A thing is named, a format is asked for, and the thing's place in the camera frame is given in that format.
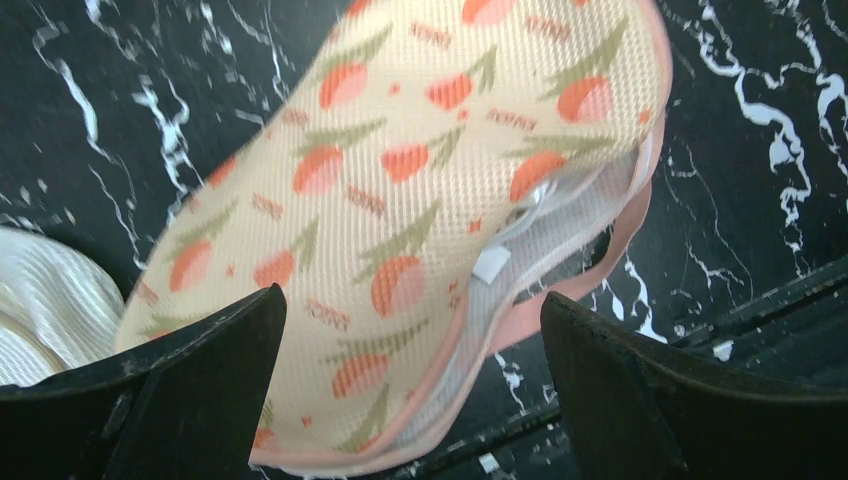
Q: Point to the peach patterned mesh laundry bag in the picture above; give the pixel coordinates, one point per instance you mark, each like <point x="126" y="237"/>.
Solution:
<point x="437" y="159"/>

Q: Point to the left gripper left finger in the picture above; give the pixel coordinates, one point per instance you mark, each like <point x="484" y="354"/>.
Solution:
<point x="183" y="406"/>

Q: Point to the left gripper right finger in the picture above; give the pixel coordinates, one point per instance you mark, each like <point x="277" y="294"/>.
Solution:
<point x="636" y="408"/>

